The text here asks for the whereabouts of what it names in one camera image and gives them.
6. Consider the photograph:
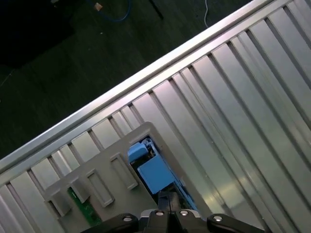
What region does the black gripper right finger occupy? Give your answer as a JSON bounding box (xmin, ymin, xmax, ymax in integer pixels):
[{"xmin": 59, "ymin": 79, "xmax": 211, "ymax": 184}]
[{"xmin": 170, "ymin": 191, "xmax": 265, "ymax": 233}]

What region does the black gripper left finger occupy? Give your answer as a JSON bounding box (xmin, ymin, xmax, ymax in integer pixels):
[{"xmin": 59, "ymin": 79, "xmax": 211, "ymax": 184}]
[{"xmin": 101, "ymin": 190, "xmax": 171, "ymax": 233}]

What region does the hard disk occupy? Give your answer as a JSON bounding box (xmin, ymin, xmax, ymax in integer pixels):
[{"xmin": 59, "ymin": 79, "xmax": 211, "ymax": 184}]
[{"xmin": 127, "ymin": 138, "xmax": 195, "ymax": 212}]

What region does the green RAM stick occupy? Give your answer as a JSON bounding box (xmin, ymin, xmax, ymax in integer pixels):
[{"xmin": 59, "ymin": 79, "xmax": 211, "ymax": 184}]
[{"xmin": 68, "ymin": 188, "xmax": 102, "ymax": 225}]

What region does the grey parts rack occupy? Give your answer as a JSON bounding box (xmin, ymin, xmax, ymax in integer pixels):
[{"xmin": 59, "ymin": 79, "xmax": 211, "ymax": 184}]
[{"xmin": 43, "ymin": 121, "xmax": 205, "ymax": 233}]

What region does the blue floor cable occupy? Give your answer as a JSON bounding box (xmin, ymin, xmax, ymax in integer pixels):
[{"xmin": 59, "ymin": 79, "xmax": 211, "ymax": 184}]
[{"xmin": 89, "ymin": 0, "xmax": 132, "ymax": 24}]

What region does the white floor cable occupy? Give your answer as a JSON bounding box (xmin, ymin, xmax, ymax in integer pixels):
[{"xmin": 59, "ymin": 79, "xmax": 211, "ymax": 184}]
[{"xmin": 203, "ymin": 0, "xmax": 210, "ymax": 28}]

